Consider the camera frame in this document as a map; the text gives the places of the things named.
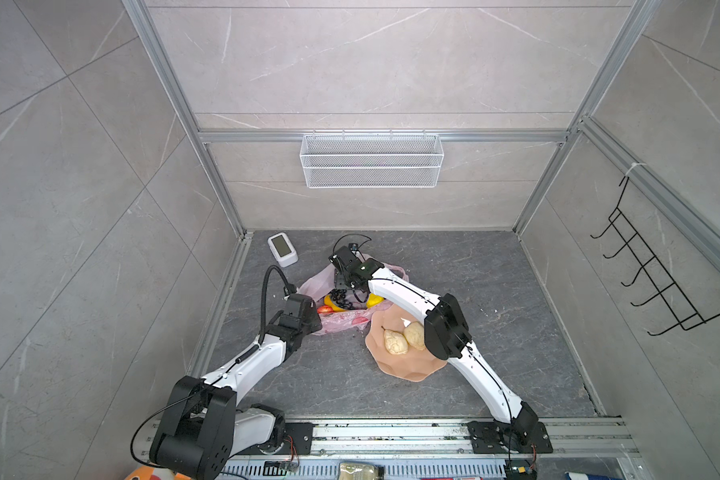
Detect pink plastic bag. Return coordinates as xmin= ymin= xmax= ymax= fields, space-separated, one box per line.
xmin=297 ymin=264 xmax=393 ymax=336

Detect aluminium mounting rail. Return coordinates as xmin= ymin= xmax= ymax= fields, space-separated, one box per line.
xmin=137 ymin=416 xmax=643 ymax=480

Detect yellow fake lemon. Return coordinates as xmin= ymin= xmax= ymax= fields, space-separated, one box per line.
xmin=366 ymin=293 xmax=384 ymax=309

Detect black fake grapes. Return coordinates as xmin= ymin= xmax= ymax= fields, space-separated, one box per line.
xmin=327 ymin=289 xmax=355 ymax=311

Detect small white digital clock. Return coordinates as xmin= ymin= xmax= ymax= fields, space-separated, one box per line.
xmin=267 ymin=232 xmax=298 ymax=268

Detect beige fake potato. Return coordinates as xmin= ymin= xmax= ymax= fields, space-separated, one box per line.
xmin=403 ymin=322 xmax=426 ymax=351

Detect orange plush toy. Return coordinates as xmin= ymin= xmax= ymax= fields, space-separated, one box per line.
xmin=125 ymin=466 xmax=191 ymax=480

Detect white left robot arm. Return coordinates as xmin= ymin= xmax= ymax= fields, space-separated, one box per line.
xmin=148 ymin=294 xmax=322 ymax=479

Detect pink scalloped plastic bowl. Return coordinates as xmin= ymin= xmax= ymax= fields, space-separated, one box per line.
xmin=365 ymin=305 xmax=446 ymax=382

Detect white wire mesh basket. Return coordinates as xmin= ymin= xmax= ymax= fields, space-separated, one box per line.
xmin=299 ymin=133 xmax=445 ymax=189

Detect yellow fake banana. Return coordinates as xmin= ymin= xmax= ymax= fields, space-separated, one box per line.
xmin=324 ymin=295 xmax=345 ymax=312

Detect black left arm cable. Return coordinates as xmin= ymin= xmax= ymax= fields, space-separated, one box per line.
xmin=257 ymin=264 xmax=298 ymax=343

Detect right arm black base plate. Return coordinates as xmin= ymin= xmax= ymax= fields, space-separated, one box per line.
xmin=466 ymin=421 xmax=554 ymax=454

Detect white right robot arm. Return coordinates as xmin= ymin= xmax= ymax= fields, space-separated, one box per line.
xmin=329 ymin=246 xmax=542 ymax=452

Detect black wire hook rack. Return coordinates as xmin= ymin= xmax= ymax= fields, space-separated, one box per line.
xmin=589 ymin=175 xmax=720 ymax=337

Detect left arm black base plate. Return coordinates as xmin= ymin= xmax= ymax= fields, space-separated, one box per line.
xmin=236 ymin=422 xmax=315 ymax=456

